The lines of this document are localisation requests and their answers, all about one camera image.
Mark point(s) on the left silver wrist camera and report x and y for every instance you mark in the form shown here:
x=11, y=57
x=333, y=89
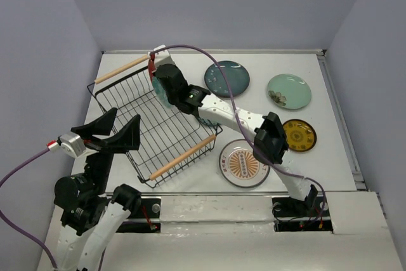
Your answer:
x=72, y=144

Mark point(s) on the black wire dish rack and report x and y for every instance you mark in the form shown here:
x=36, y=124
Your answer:
x=170, y=141

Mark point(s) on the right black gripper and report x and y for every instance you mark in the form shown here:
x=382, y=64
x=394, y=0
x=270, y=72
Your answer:
x=155, y=71

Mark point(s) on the light green flower plate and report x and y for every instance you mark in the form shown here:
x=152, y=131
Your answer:
x=289, y=91

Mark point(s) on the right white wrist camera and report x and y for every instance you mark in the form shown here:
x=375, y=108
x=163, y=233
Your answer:
x=158, y=58

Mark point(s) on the red and teal floral plate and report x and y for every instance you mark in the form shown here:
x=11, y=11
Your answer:
x=159, y=90

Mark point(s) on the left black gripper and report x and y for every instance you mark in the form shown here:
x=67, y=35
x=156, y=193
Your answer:
x=126, y=138

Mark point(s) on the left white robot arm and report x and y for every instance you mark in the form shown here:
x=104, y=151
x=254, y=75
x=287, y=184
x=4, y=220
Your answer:
x=89, y=219

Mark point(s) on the small blue patterned dish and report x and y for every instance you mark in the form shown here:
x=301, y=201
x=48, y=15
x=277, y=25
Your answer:
x=207, y=121

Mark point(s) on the small yellow patterned dish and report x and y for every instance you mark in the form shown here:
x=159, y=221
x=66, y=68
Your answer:
x=301, y=136

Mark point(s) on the white orange sunburst plate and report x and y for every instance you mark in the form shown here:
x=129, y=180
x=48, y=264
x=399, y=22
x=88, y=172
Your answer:
x=239, y=167

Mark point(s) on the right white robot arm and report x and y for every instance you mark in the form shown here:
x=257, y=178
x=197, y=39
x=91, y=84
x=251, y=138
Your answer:
x=264, y=133

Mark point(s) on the dark teal speckled plate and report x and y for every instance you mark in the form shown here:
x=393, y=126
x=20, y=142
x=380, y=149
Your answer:
x=235, y=82

